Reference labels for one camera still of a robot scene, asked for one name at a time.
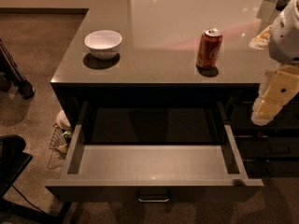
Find wire basket with items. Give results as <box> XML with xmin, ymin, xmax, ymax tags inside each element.
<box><xmin>48</xmin><ymin>110</ymin><xmax>73</xmax><ymax>169</ymax></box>

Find white ceramic bowl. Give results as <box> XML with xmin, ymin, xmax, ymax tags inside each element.
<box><xmin>84</xmin><ymin>30</ymin><xmax>122</xmax><ymax>61</ymax></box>

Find open grey top drawer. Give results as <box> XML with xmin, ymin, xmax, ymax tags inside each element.
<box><xmin>46</xmin><ymin>103</ymin><xmax>263</xmax><ymax>202</ymax></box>

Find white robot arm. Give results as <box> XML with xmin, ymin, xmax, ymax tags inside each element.
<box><xmin>249</xmin><ymin>0</ymin><xmax>299</xmax><ymax>126</ymax></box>

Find black office chair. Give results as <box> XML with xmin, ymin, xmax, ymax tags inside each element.
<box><xmin>0</xmin><ymin>134</ymin><xmax>73</xmax><ymax>224</ymax></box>

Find silver drawer handle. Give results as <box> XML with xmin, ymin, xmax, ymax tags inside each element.
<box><xmin>137</xmin><ymin>192</ymin><xmax>170</xmax><ymax>203</ymax></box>

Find dark grey counter cabinet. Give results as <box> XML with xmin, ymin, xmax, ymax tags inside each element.
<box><xmin>50</xmin><ymin>0</ymin><xmax>281</xmax><ymax>124</ymax></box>

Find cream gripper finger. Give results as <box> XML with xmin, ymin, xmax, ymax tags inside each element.
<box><xmin>249</xmin><ymin>25</ymin><xmax>272</xmax><ymax>50</ymax></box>
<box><xmin>251</xmin><ymin>64</ymin><xmax>299</xmax><ymax>126</ymax></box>

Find red coke can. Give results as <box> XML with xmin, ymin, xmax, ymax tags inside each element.
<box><xmin>196</xmin><ymin>28</ymin><xmax>222</xmax><ymax>70</ymax></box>

